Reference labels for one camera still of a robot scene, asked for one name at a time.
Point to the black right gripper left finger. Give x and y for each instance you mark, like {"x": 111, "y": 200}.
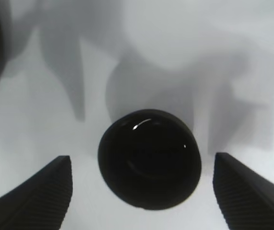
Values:
{"x": 42, "y": 201}

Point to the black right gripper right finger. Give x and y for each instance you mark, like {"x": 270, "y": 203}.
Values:
{"x": 245, "y": 198}

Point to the small black teacup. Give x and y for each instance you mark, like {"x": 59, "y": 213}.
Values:
{"x": 150, "y": 159}

